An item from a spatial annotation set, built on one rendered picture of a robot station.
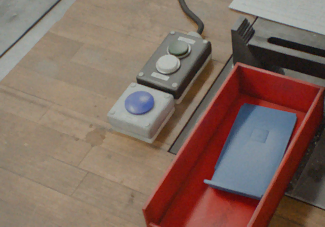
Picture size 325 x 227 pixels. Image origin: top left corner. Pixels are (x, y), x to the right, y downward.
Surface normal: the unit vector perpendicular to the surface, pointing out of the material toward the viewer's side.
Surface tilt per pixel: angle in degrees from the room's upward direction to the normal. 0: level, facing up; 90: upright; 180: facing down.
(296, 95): 90
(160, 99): 0
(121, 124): 90
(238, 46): 90
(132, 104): 3
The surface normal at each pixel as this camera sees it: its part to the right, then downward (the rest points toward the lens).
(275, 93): -0.49, 0.69
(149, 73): -0.13, -0.66
